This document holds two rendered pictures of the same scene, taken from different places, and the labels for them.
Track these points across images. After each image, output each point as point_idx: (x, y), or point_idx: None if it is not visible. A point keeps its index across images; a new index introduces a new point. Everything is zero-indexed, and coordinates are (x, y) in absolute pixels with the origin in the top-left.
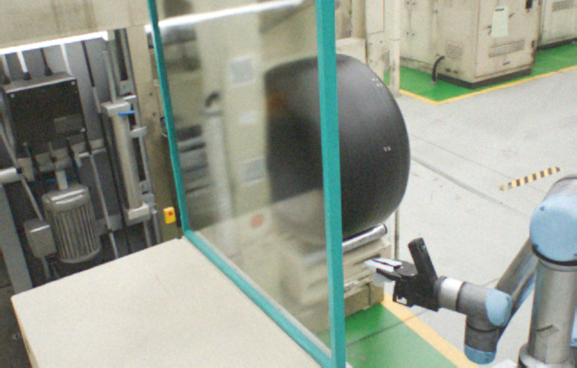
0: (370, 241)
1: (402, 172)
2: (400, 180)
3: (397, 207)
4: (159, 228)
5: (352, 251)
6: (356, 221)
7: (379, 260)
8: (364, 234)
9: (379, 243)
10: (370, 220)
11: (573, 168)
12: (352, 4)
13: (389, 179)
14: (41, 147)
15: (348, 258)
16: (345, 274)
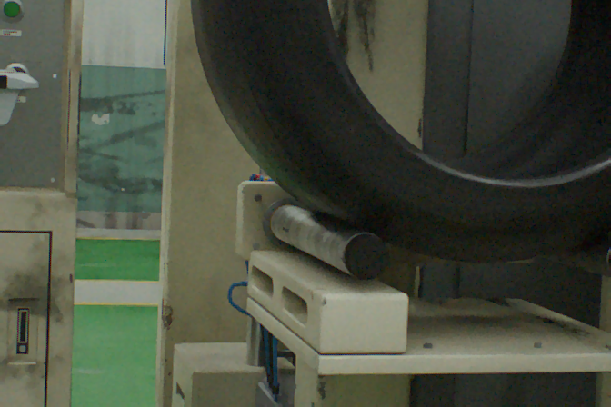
0: (329, 261)
1: None
2: None
3: (261, 116)
4: (426, 135)
5: (329, 274)
6: (214, 94)
7: (12, 73)
8: (328, 230)
9: (335, 288)
10: (235, 118)
11: None
12: None
13: None
14: None
15: (297, 270)
16: (275, 303)
